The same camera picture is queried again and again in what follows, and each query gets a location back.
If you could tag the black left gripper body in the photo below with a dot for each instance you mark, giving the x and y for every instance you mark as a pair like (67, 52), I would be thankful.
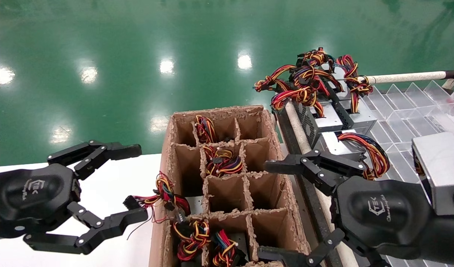
(30, 193)

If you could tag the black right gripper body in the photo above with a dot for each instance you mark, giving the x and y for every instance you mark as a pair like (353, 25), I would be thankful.
(382, 211)

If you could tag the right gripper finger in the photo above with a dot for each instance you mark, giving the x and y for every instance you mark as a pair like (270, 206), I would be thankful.
(297, 257)
(316, 163)

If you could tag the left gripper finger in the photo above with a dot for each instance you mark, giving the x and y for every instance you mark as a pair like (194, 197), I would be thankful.
(111, 222)
(97, 150)

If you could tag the brown cardboard divider box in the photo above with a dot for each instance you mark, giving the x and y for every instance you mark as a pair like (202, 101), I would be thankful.
(262, 189)

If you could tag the clear acrylic divider tray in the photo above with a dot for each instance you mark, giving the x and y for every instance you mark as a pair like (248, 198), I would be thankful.
(397, 111)

